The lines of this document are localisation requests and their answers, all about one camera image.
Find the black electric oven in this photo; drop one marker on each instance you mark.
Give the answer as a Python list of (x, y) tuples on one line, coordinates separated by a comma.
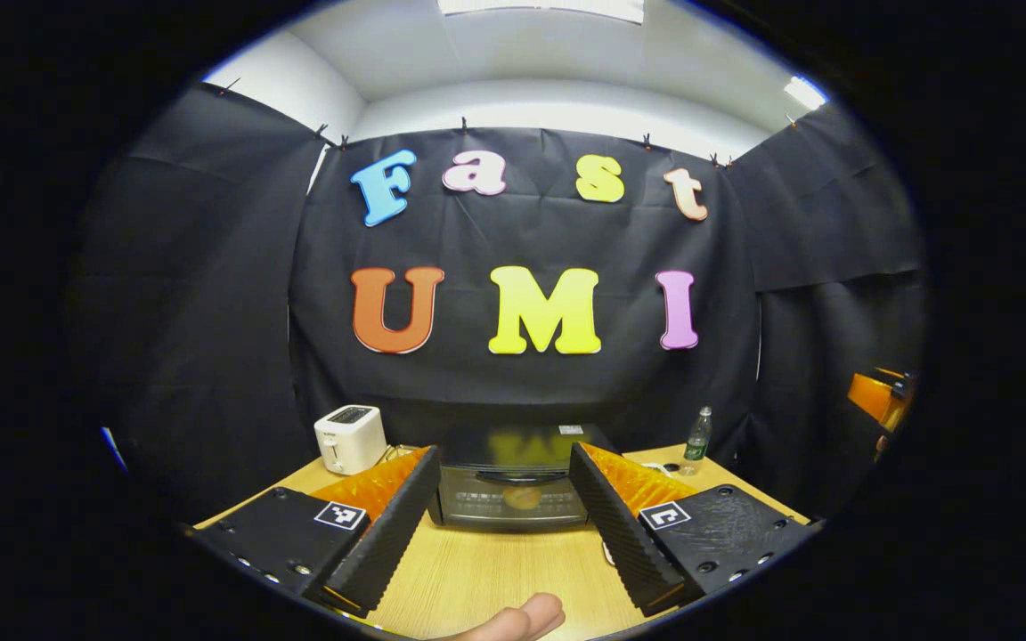
[(513, 450)]

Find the clear plastic water bottle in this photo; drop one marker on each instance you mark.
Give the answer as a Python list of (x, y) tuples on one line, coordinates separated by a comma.
[(697, 445)]

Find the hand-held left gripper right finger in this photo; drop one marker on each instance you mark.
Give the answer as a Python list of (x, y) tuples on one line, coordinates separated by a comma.
[(620, 534)]

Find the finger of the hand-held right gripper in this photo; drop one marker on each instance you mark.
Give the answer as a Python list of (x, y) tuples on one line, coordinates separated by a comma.
[(871, 398), (896, 374)]

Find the round yellow bun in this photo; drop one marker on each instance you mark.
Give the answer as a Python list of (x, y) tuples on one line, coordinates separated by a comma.
[(523, 498)]

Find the black backdrop cloth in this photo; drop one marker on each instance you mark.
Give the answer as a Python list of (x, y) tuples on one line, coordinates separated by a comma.
[(522, 240)]

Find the large ceiling light panel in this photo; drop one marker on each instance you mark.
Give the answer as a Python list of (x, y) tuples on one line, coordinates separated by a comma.
[(540, 7)]

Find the small ceiling light panel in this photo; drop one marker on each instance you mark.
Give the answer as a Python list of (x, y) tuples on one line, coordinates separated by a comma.
[(805, 92)]

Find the white toaster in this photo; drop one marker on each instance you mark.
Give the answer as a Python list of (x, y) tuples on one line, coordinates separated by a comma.
[(350, 438)]

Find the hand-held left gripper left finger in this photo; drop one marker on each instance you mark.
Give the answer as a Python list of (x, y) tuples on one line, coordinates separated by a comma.
[(393, 530)]

